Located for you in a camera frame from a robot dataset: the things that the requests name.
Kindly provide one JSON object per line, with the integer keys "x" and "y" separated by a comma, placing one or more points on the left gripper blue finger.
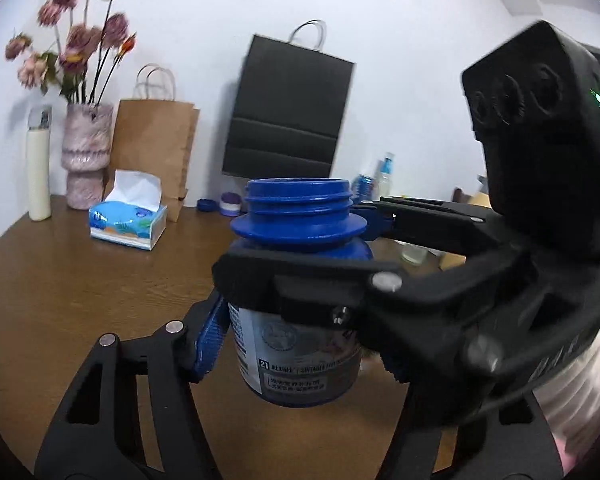
{"x": 213, "y": 322}

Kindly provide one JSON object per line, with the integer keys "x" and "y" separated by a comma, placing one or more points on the black paper bag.
{"x": 288, "y": 110}

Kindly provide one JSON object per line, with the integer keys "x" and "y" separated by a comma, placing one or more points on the brown paper bag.
{"x": 154, "y": 133}

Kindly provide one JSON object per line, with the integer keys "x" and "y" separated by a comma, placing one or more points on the blue soda can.
{"x": 363, "y": 189}

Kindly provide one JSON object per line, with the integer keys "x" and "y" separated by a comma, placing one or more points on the blue labelled plastic jar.
{"x": 284, "y": 354}

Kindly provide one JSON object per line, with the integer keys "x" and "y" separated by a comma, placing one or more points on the drinking glass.
{"x": 413, "y": 254}

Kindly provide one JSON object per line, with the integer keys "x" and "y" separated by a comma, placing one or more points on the pink ceramic vase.
{"x": 85, "y": 152}

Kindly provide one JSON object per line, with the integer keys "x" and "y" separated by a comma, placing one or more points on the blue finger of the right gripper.
{"x": 378, "y": 221}
{"x": 303, "y": 289}

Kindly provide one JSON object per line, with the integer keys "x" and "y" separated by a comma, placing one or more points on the blue tissue box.
{"x": 132, "y": 213}

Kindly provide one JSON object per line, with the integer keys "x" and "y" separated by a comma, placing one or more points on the blue jar lid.
{"x": 207, "y": 205}

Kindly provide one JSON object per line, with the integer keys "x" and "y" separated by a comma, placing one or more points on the clear drink bottle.
{"x": 383, "y": 177}

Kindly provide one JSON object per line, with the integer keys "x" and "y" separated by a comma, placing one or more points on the white thermos bottle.
{"x": 38, "y": 163}

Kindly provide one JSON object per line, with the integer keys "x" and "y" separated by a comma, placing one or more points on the dried pink roses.
{"x": 90, "y": 42}

